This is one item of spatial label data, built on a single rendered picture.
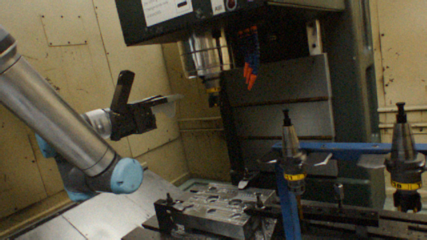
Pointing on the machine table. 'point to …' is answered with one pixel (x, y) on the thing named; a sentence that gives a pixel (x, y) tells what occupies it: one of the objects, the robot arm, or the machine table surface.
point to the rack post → (287, 206)
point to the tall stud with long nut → (338, 194)
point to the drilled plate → (220, 217)
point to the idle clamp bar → (361, 223)
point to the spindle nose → (205, 53)
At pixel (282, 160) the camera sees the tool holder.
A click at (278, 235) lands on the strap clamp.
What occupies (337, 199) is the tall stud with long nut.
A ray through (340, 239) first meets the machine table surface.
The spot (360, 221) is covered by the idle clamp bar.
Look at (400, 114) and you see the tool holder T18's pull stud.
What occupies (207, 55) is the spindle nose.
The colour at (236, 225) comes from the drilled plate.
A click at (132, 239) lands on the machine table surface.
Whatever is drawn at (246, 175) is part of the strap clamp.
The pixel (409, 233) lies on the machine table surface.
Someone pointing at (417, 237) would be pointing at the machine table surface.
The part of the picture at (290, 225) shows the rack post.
